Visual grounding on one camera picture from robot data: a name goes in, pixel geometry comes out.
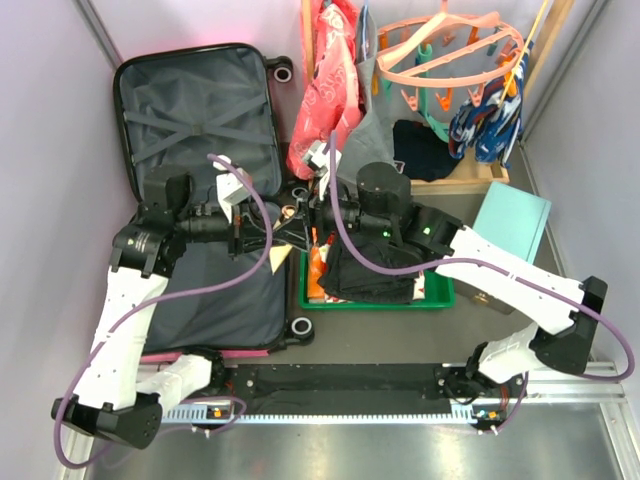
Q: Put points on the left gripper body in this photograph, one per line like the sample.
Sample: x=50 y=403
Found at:
x=212 y=224

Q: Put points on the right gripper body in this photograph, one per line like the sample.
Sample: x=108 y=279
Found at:
x=355 y=219

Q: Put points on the black denim jeans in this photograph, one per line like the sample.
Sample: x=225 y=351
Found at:
x=370 y=270

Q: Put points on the orange item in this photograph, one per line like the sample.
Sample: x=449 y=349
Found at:
x=316 y=268

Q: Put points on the white red floral garment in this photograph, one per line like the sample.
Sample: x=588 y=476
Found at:
x=420 y=285

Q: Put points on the green plastic tray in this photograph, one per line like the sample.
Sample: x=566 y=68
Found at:
x=439 y=294

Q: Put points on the pink hard-shell suitcase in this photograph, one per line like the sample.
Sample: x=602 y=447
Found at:
x=180 y=108

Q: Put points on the light blue plastic tray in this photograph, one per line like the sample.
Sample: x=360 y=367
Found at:
x=513 y=220

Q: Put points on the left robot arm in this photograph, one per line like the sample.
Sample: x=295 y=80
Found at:
x=105 y=399

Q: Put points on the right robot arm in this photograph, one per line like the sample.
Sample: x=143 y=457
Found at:
x=380 y=241

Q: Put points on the grey hanging garment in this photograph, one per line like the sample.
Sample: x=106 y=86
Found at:
x=372 y=139

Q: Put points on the dark navy folded garment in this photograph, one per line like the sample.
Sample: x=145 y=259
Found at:
x=425 y=156

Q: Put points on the wooden clothes rack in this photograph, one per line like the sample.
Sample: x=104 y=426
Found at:
x=470 y=177

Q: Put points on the coral patterned jacket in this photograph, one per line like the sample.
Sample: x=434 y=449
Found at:
x=331 y=100

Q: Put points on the blue white patterned garment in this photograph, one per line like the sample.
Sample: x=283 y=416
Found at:
x=492 y=127

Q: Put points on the teal round clothes hanger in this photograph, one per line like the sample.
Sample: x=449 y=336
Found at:
x=425 y=95

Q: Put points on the pink round clothes hanger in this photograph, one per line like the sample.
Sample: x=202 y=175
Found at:
x=485 y=59

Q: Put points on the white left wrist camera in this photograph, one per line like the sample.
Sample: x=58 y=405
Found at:
x=229 y=189

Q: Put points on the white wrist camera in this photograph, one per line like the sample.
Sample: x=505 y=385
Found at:
x=229 y=189
x=317 y=158

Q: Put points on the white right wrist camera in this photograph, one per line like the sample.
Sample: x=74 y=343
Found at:
x=317 y=158

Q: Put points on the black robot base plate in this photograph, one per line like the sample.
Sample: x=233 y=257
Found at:
x=358 y=389

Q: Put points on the aluminium rail frame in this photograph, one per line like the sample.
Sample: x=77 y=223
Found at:
x=385 y=421

